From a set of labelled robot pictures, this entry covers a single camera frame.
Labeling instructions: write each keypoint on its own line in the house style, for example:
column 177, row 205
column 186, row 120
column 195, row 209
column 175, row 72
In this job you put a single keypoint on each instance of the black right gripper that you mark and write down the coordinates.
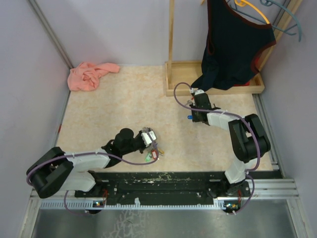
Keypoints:
column 195, row 119

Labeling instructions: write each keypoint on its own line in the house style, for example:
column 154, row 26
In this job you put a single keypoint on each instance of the green key tag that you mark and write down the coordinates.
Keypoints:
column 148, row 157

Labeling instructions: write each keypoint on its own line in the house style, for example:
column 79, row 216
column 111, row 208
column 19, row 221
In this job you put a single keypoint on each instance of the key with red tag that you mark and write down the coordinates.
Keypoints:
column 189, row 102

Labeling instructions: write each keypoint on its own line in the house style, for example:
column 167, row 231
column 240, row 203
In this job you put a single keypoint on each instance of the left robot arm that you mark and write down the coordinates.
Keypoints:
column 58, row 171

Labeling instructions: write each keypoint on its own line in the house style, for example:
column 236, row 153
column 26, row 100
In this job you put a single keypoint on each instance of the aluminium frame rail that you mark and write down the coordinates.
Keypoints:
column 257, row 188

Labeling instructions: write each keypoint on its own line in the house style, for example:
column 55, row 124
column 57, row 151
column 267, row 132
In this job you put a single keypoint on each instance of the wooden clothes rack base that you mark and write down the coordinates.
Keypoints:
column 180, row 75

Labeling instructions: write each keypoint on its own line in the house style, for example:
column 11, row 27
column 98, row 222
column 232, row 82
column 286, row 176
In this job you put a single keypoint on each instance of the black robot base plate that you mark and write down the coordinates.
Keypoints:
column 155, row 199

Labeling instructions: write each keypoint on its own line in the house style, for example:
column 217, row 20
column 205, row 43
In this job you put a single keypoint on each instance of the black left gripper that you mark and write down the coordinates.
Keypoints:
column 139, row 135

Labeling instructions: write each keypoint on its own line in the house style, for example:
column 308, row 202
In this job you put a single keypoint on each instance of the teal clothes hanger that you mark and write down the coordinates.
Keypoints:
column 286, row 22

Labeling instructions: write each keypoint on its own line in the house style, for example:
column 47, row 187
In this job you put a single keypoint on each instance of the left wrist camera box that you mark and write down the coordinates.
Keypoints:
column 148, row 137

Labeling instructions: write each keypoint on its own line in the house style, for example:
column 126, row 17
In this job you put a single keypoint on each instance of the dark navy vest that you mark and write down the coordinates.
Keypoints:
column 233, row 46

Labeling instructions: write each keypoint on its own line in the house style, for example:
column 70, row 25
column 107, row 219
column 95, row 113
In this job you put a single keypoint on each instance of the red key tag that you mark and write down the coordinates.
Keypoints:
column 155, row 154

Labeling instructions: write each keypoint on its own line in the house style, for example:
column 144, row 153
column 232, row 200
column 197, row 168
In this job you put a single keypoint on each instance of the pink crumpled cloth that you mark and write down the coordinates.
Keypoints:
column 86, row 76

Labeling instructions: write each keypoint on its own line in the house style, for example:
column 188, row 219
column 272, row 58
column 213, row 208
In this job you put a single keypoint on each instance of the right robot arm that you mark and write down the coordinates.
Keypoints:
column 248, row 139

